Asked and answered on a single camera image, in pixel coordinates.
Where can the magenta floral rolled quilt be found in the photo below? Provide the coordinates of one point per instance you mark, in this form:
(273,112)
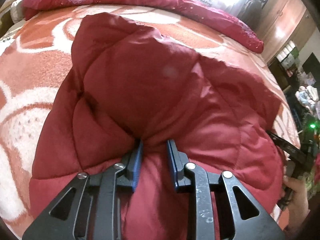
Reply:
(216,19)

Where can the orange white floral blanket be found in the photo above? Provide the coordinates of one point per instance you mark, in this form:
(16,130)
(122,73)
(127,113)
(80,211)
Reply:
(35,59)

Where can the coat rack with clothes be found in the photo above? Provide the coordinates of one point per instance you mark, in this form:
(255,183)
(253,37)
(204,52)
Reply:
(250,13)

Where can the person's right hand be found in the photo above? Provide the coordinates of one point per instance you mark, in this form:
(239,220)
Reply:
(298,207)

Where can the red quilted padded jacket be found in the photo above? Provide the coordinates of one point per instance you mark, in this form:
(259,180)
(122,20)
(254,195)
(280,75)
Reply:
(130,82)

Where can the grey white striped pillow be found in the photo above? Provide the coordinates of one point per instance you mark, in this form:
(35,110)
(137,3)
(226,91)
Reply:
(11,15)

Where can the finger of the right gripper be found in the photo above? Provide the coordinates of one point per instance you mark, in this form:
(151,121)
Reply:
(296,154)

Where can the wooden wardrobe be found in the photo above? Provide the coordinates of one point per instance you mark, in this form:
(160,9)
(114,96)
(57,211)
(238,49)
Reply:
(283,21)

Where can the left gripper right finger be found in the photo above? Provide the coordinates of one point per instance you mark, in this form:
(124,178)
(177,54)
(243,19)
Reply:
(219,204)

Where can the grey bed guard rail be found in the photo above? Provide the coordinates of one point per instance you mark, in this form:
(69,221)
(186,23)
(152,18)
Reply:
(212,0)

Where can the dark cluttered side shelf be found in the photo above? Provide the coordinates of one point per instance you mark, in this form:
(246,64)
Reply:
(300,84)

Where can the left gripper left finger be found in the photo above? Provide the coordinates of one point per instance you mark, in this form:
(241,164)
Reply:
(88,207)

